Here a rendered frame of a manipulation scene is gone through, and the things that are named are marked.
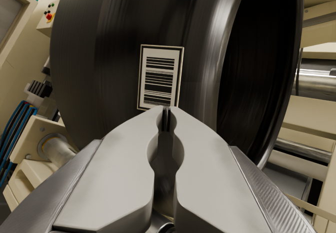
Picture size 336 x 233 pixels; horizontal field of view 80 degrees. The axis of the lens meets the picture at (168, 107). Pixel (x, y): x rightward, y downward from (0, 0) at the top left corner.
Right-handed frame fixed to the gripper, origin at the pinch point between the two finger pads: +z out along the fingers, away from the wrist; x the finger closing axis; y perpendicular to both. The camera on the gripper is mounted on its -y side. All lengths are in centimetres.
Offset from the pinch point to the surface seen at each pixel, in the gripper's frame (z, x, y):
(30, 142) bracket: 21.2, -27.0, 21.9
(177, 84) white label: 5.5, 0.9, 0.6
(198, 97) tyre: 7.5, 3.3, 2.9
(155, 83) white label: 6.1, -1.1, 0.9
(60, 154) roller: 17.5, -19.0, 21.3
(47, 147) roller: 20.9, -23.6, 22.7
